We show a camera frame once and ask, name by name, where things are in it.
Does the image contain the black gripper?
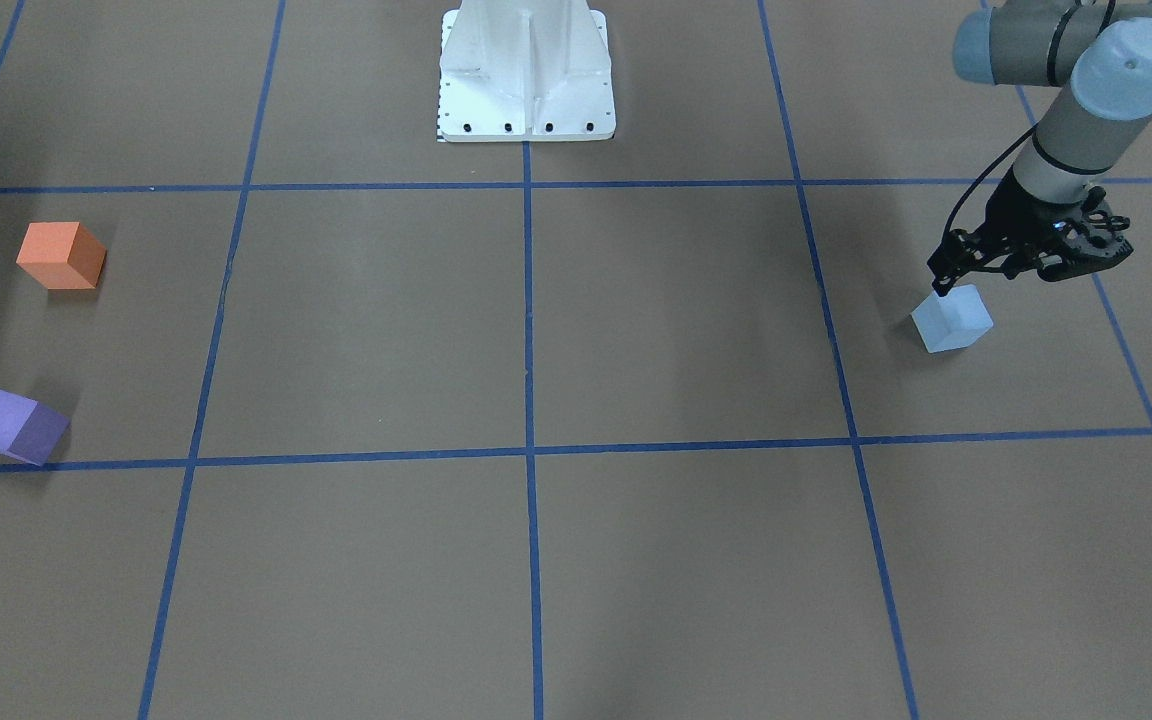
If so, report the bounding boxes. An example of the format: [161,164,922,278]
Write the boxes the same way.
[927,170,1134,300]

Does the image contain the light blue foam block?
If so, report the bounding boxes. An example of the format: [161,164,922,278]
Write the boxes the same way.
[911,285,995,354]

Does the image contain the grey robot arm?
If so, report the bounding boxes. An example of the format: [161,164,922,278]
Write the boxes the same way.
[927,1,1152,297]

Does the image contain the orange foam block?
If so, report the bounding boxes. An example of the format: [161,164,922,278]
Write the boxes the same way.
[15,222,108,291]

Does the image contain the purple foam block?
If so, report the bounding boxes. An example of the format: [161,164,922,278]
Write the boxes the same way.
[0,389,70,467]

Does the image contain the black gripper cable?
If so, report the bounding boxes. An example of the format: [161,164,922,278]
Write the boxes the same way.
[943,126,1037,251]

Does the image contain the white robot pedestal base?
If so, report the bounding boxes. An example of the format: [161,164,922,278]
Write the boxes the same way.
[435,1,617,143]

